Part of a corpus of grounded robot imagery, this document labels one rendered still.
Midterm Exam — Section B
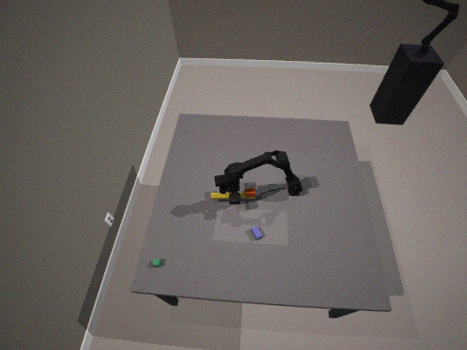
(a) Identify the yellow bar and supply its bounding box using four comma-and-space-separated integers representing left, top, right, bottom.
211, 188, 256, 200

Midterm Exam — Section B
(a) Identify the small blue block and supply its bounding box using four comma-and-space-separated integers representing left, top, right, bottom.
251, 226, 263, 240

